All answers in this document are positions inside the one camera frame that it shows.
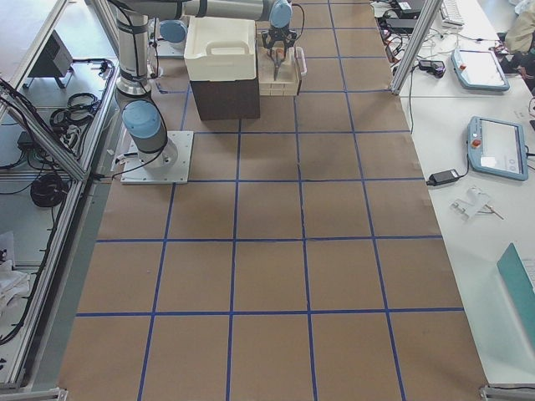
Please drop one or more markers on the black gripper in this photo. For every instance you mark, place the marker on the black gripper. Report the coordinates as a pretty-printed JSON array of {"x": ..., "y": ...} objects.
[{"x": 278, "y": 35}]

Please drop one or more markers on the orange grey handled scissors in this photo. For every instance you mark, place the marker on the orange grey handled scissors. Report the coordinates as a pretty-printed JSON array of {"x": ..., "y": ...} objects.
[{"x": 277, "y": 55}]

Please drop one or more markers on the wooden drawer with white handle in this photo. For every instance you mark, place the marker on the wooden drawer with white handle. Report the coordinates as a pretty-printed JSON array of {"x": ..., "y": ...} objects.
[{"x": 290, "y": 76}]

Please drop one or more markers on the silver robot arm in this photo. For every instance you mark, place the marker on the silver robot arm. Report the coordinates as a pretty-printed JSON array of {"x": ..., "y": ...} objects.
[
  {"x": 277, "y": 13},
  {"x": 140, "y": 115}
]

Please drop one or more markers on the white plastic tray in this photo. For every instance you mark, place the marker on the white plastic tray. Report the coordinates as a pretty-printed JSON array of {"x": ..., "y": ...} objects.
[{"x": 221, "y": 49}]

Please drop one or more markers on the dark brown wooden cabinet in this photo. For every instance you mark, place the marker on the dark brown wooden cabinet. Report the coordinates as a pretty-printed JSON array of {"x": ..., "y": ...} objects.
[{"x": 221, "y": 100}]

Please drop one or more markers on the upper teach pendant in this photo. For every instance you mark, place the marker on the upper teach pendant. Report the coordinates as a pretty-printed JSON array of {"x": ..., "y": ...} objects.
[{"x": 479, "y": 70}]

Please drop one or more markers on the teach pendant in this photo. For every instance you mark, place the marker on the teach pendant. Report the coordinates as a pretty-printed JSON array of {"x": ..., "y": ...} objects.
[
  {"x": 479, "y": 70},
  {"x": 497, "y": 147}
]

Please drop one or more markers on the black power adapter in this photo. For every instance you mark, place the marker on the black power adapter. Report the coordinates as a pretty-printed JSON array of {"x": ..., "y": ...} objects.
[{"x": 444, "y": 177}]

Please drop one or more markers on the grey electronics box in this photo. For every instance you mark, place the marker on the grey electronics box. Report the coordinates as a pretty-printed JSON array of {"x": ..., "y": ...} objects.
[{"x": 54, "y": 61}]

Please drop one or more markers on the lower teach pendant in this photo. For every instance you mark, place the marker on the lower teach pendant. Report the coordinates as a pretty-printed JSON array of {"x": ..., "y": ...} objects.
[{"x": 497, "y": 147}]

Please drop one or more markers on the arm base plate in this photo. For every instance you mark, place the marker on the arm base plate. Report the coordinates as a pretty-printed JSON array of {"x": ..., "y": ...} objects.
[{"x": 171, "y": 166}]

